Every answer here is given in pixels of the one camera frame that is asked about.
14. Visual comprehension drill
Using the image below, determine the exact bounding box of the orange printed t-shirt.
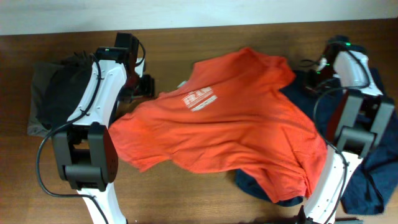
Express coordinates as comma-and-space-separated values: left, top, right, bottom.
109, 48, 326, 203

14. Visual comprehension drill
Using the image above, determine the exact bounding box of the grey folded garment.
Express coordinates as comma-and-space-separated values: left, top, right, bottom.
27, 62, 63, 138

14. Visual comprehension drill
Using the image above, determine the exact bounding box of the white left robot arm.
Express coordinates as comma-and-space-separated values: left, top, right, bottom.
50, 33, 155, 223

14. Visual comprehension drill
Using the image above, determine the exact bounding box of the black folded garment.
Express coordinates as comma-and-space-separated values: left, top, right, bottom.
36, 52, 93, 130

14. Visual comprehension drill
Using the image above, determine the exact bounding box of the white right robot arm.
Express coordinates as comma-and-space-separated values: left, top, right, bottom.
297, 35, 394, 223

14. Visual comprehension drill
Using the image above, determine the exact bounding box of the navy blue garment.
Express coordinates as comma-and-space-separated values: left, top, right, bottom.
234, 68, 397, 215

